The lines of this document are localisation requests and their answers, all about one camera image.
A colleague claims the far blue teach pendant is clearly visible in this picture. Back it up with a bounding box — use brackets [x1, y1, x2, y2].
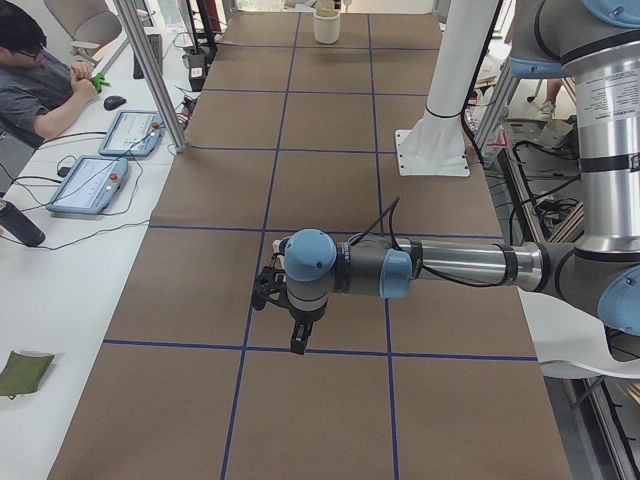
[98, 110, 163, 157]

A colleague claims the black keyboard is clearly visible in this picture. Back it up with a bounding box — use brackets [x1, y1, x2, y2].
[132, 33, 164, 80]

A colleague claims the black computer mouse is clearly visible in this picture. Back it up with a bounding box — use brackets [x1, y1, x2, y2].
[103, 95, 127, 111]

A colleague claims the grey office chair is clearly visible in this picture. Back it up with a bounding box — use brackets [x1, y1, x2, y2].
[44, 0, 122, 65]

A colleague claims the white chair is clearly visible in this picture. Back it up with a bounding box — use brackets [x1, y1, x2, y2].
[518, 290, 639, 380]

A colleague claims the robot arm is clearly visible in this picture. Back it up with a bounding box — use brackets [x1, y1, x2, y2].
[279, 1, 639, 354]

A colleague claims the aluminium frame post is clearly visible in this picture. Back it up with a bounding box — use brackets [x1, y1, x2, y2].
[114, 0, 186, 153]

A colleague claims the green cloth pouch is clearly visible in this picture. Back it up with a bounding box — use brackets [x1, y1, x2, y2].
[1, 351, 55, 399]

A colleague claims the white HOME mug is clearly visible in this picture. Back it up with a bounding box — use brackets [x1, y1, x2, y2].
[313, 9, 341, 45]

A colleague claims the blue teach pendant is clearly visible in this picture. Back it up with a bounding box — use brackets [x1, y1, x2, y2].
[98, 110, 163, 157]
[46, 156, 129, 215]

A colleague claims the near blue teach pendant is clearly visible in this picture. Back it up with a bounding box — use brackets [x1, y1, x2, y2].
[46, 156, 129, 215]

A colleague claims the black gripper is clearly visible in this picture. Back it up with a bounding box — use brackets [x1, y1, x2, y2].
[289, 299, 325, 355]

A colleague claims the black water bottle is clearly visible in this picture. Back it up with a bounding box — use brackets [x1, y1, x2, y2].
[0, 200, 46, 247]

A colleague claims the seated person grey shirt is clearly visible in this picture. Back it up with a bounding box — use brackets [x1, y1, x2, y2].
[1, 1, 98, 148]

